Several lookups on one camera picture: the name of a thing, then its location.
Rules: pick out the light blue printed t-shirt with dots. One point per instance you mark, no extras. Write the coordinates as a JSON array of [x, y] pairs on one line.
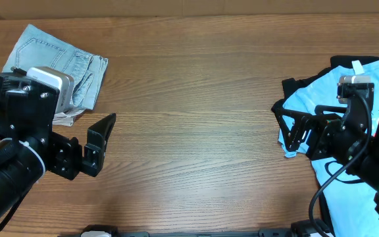
[[351, 206]]

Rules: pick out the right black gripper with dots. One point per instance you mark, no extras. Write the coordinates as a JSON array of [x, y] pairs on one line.
[[321, 139]]

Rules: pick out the light blue denim shorts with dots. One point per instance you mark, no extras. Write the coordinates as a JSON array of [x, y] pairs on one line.
[[38, 48]]

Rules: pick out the folded beige shorts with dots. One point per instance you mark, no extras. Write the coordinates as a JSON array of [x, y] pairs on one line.
[[64, 116]]

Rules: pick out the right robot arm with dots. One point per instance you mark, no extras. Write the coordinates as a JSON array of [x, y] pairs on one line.
[[365, 164]]

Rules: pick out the black garment under pile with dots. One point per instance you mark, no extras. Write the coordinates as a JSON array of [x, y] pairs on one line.
[[291, 85]]

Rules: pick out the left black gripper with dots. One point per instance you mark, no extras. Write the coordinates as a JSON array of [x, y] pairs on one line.
[[66, 158]]

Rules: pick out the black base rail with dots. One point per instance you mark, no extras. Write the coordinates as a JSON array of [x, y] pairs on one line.
[[112, 231]]

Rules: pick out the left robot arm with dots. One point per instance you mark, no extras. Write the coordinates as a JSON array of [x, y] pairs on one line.
[[12, 192]]

